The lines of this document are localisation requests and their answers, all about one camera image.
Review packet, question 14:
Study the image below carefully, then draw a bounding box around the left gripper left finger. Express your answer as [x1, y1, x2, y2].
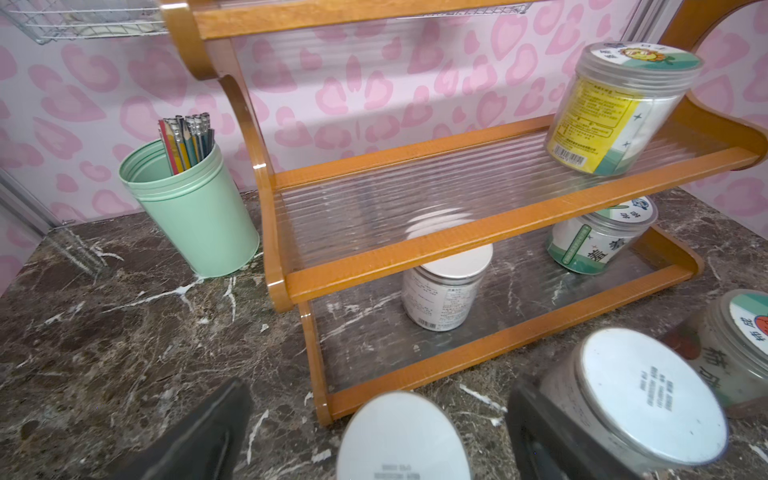
[110, 377, 253, 479]

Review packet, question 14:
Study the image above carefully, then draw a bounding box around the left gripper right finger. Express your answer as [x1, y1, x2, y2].
[506, 383, 639, 480]

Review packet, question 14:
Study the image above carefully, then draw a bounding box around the tall white tin jar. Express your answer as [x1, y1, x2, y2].
[539, 328, 729, 475]

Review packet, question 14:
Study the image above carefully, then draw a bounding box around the white lid green label jar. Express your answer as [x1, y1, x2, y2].
[336, 391, 472, 479]

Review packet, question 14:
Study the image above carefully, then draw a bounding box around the strawberry lid seed jar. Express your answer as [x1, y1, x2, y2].
[660, 289, 767, 418]

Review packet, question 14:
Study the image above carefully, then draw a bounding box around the small white lid jar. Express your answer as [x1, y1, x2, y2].
[401, 244, 494, 332]

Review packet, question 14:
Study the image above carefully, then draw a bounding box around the orange wooden three-tier shelf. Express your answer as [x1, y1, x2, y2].
[160, 1, 767, 425]

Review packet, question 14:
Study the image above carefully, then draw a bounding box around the mint green pencil cup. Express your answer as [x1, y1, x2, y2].
[119, 140, 260, 278]

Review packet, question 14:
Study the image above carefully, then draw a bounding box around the pencils bundle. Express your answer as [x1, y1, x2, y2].
[158, 112, 215, 175]

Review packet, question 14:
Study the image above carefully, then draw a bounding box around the white wire wall basket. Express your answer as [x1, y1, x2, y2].
[1, 0, 167, 45]

